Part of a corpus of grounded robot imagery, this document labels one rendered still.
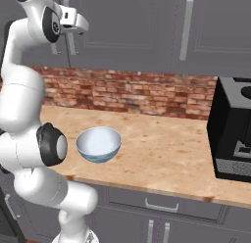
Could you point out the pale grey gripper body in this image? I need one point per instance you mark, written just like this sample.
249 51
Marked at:
81 24

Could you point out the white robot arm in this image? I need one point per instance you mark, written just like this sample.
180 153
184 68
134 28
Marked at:
19 90

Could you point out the pale blue bowl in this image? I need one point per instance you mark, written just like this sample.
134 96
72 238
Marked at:
98 142

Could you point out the grey base cabinet door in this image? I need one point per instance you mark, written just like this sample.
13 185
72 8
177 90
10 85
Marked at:
124 227
31 214
202 233

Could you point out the black coffee machine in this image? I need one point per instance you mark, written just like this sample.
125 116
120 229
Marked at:
228 129

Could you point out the grey drawer front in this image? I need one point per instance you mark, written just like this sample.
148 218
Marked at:
196 206

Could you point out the grey wall cabinet door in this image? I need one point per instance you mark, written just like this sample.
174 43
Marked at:
130 24
222 24
40 58

